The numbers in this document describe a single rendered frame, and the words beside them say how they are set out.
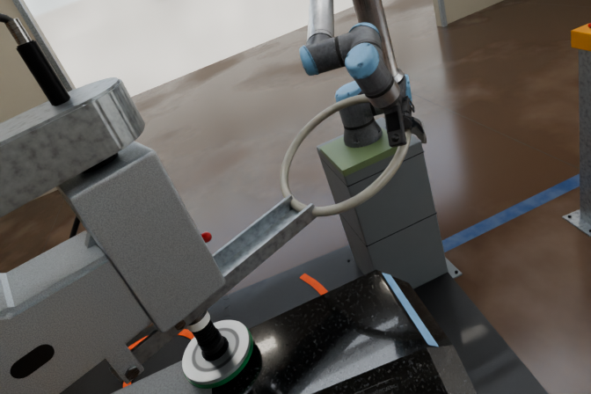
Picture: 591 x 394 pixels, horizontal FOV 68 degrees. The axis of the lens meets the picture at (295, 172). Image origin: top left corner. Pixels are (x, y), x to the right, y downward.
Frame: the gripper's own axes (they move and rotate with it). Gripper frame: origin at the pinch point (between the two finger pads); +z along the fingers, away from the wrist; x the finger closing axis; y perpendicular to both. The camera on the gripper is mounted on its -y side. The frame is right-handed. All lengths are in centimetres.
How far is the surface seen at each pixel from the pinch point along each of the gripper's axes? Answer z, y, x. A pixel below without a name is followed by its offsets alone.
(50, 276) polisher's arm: -59, -65, 55
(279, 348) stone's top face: 7, -59, 44
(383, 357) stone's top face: 13, -60, 13
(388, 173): -7.5, -15.2, 4.4
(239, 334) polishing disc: -1, -58, 54
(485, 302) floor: 124, -1, 15
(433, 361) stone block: 19, -59, 2
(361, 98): -7.3, 21.0, 17.0
